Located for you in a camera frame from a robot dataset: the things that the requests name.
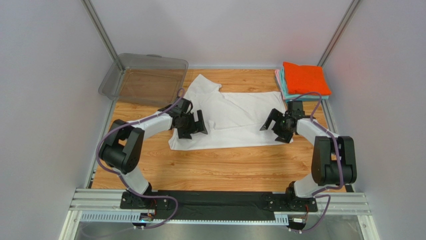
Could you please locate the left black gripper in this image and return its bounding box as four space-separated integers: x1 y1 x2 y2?
178 109 208 139

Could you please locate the clear grey plastic bin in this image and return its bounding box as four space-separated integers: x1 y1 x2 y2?
98 53 189 107

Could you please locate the white t-shirt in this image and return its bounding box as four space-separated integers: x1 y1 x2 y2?
168 74 286 151

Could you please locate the pink folded t-shirt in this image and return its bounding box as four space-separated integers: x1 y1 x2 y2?
274 69 286 101

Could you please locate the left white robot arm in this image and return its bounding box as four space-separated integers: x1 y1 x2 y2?
96 97 208 198

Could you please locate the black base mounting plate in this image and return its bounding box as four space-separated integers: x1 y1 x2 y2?
120 190 318 221

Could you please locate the orange folded t-shirt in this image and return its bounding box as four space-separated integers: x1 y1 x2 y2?
282 61 332 96

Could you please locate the aluminium frame rail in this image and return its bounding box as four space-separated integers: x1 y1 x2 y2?
59 188 379 240

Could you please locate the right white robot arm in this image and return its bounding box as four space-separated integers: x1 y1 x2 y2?
260 100 358 198

